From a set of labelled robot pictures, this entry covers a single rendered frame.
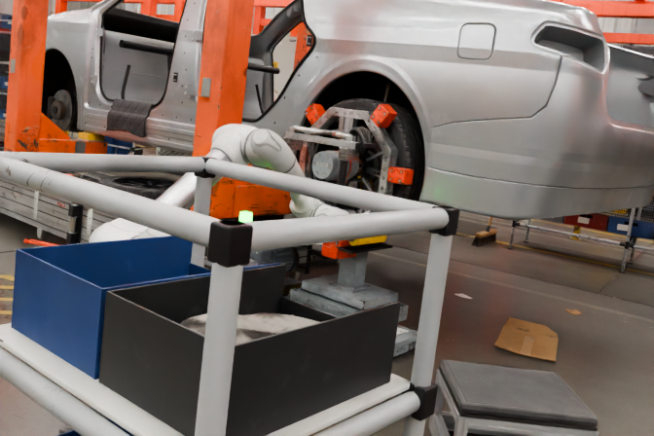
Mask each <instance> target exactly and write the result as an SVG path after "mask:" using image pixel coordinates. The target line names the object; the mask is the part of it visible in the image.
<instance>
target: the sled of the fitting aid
mask: <svg viewBox="0 0 654 436"><path fill-rule="evenodd" d="M289 300H292V301H295V302H298V303H300V304H303V305H306V306H308V307H311V308H314V309H318V310H321V311H324V312H326V313H329V314H332V315H335V316H337V317H341V316H345V315H349V314H352V313H356V312H359V311H363V310H365V309H358V308H355V307H352V306H350V305H347V304H344V303H341V302H338V301H335V300H332V299H329V298H327V297H324V296H321V295H318V294H315V293H312V292H310V291H308V290H305V289H302V286H301V287H299V288H293V289H290V292H289ZM407 314H408V305H405V304H402V303H401V306H400V312H399V319H398V322H400V321H403V320H406V319H407Z"/></svg>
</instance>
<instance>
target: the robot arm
mask: <svg viewBox="0 0 654 436"><path fill-rule="evenodd" d="M207 156H208V157H212V158H216V159H217V160H221V161H225V162H230V163H235V164H243V165H248V164H257V165H260V166H263V167H268V168H270V169H271V170H272V171H276V172H281V173H285V174H290V175H295V176H300V177H304V178H306V177H305V175H304V173H303V172H302V170H301V168H300V166H299V164H298V162H297V159H296V157H295V156H294V154H293V152H292V151H291V149H290V147H289V146H288V145H287V144H286V143H285V141H284V140H283V139H282V138H281V137H280V136H279V135H278V134H276V133H275V132H273V131H271V130H269V129H266V128H260V129H258V128H255V127H251V126H246V125H239V124H229V125H225V126H222V127H219V128H217V129H216V130H215V132H214V133H213V136H212V146H211V149H210V152H209V153H208V154H207ZM221 178H223V176H219V175H215V178H212V186H211V188H212V187H213V186H214V185H215V184H216V183H217V182H218V181H219V180H220V179H221ZM196 183H197V177H196V176H195V175H194V172H187V173H185V174H184V175H183V176H182V177H181V178H180V179H179V180H178V181H176V182H175V183H174V184H173V185H172V186H171V187H170V188H168V189H167V190H166V191H165V192H164V193H163V194H162V195H161V196H159V197H158V198H157V199H156V201H160V202H163V203H167V204H170V205H173V206H177V207H180V208H184V209H187V210H188V209H189V208H190V207H191V206H192V205H193V204H194V202H195V192H196ZM290 197H291V201H290V205H289V206H290V210H291V212H292V213H293V214H294V215H295V216H296V217H297V218H308V217H321V216H334V215H347V214H360V212H358V211H353V210H351V209H339V208H337V207H333V206H330V205H327V204H324V203H322V202H321V201H320V200H319V199H316V198H311V197H307V196H303V195H299V194H294V193H290ZM156 236H170V235H168V234H165V233H163V232H160V231H157V230H154V229H151V228H148V227H145V226H142V225H139V224H136V223H133V222H130V221H128V220H125V219H122V218H119V219H116V220H114V221H112V222H107V223H105V224H103V225H101V226H99V227H98V228H97V229H95V230H94V231H93V233H92V234H91V237H90V241H89V242H100V241H111V240H122V239H134V238H145V237H156Z"/></svg>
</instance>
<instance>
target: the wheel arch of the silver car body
mask: <svg viewBox="0 0 654 436"><path fill-rule="evenodd" d="M386 83H390V84H391V85H390V90H389V96H388V100H387V102H390V103H394V104H397V105H399V106H401V107H403V108H405V109H406V110H408V111H409V112H410V113H412V114H413V115H414V116H415V117H416V118H417V119H418V121H419V123H420V127H421V131H422V136H423V141H424V151H425V170H424V179H423V185H422V189H421V193H420V196H419V201H420V198H421V195H422V191H423V187H424V182H425V175H426V145H425V138H424V132H423V128H422V124H421V121H420V118H419V115H418V111H417V109H416V107H415V105H414V103H413V101H412V100H411V99H410V98H409V96H408V95H407V93H406V92H405V91H404V90H403V89H402V87H401V86H400V85H399V84H398V83H396V82H395V81H394V80H393V79H391V78H390V77H388V76H387V75H385V74H383V73H381V72H379V71H376V70H372V69H364V68H360V69H352V70H348V71H346V72H343V73H341V74H339V75H337V76H335V77H334V78H332V79H331V80H329V81H328V82H327V83H326V84H325V85H323V86H322V87H321V88H320V89H319V91H318V92H317V93H316V94H315V95H314V97H313V98H312V99H311V101H310V102H309V104H308V106H307V108H306V110H307V109H308V108H309V106H310V105H311V104H312V103H314V104H321V105H322V106H323V108H324V110H325V111H326V110H328V109H329V108H330V107H332V106H333V105H335V104H337V103H339V102H341V101H344V100H347V99H352V98H366V99H372V100H378V101H383V99H384V94H385V88H386ZM306 110H305V111H306ZM298 127H311V124H310V122H309V120H308V118H307V116H306V114H305V112H304V114H303V116H302V118H301V120H300V122H299V125H298ZM292 152H293V154H294V156H295V157H296V159H297V162H298V163H299V161H300V153H301V150H292Z"/></svg>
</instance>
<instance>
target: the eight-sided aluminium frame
mask: <svg viewBox="0 0 654 436"><path fill-rule="evenodd" d="M373 113H374V112H370V111H363V110H362V111H360V110H351V109H344V108H338V107H330V108H329V109H328V110H326V112H325V113H324V114H323V115H322V116H321V117H320V118H319V119H318V120H317V121H316V122H315V123H314V124H313V125H312V126H311V128H319V129H327V128H328V127H329V126H330V125H331V124H333V123H334V122H335V121H336V120H337V119H338V118H339V117H340V116H345V117H346V118H349V117H352V118H354V119H360V120H364V122H365V123H366V125H367V126H368V128H369V130H370V131H371V133H372V134H373V135H374V137H375V139H376V140H377V142H378V143H379V145H380V147H381V149H382V151H383V155H382V163H381V177H380V185H379V191H378V194H383V195H388V196H392V193H393V192H392V191H393V183H391V182H387V176H388V169H389V167H390V166H396V162H397V157H398V149H397V148H396V145H394V143H393V141H392V140H391V138H390V137H389V135H388V133H387V132H386V130H385V128H383V127H377V126H376V125H375V123H374V122H373V121H372V120H371V119H370V117H371V115H372V114H373ZM314 145H315V143H314V142H308V141H303V147H302V150H301V153H300V161H299V166H300V168H301V170H302V172H303V173H304V175H305V177H306V178H308V179H311V170H312V160H313V153H314Z"/></svg>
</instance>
